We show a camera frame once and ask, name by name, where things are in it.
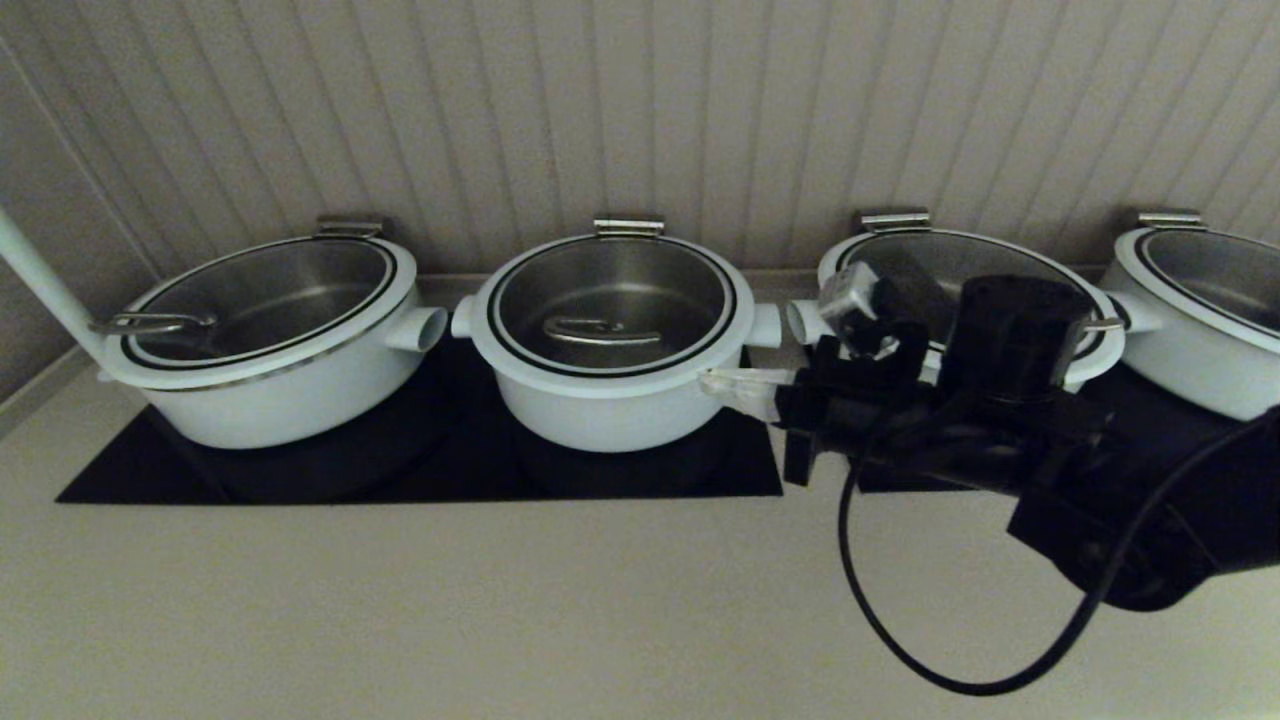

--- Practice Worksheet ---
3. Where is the white slanted pole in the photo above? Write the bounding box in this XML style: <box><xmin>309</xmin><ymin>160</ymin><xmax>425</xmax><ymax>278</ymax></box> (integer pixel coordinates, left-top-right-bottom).
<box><xmin>0</xmin><ymin>205</ymin><xmax>116</xmax><ymax>383</ymax></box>

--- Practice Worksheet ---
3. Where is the black glass induction cooktop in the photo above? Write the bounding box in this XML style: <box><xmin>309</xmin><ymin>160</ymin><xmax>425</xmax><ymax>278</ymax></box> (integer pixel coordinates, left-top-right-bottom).
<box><xmin>57</xmin><ymin>335</ymin><xmax>785</xmax><ymax>505</ymax></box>
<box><xmin>805</xmin><ymin>350</ymin><xmax>1280</xmax><ymax>493</ymax></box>

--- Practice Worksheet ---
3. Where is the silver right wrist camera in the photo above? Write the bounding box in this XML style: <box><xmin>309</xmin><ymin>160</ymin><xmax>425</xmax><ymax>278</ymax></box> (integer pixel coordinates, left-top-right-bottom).
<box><xmin>818</xmin><ymin>260</ymin><xmax>906</xmax><ymax>361</ymax></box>

